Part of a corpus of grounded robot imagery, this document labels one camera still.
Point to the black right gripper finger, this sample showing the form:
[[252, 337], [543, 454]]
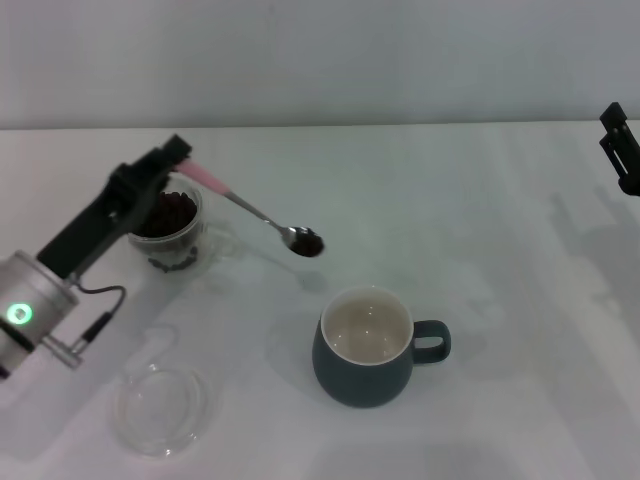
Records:
[[625, 165], [615, 117]]

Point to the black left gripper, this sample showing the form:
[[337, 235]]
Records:
[[95, 225]]

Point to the small coffee beans heap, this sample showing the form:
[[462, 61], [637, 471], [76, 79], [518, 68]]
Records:
[[307, 246]]

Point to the dark teal ceramic mug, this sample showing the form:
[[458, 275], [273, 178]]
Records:
[[360, 380]]

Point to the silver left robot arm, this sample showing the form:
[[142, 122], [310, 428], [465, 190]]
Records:
[[30, 305]]

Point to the coffee beans pile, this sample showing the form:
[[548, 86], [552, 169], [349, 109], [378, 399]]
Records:
[[175, 212]]

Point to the double-walled glass cup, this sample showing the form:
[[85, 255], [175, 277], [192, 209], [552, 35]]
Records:
[[215, 240]]

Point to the clear glass saucer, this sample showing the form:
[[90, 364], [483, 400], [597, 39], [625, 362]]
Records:
[[160, 407]]

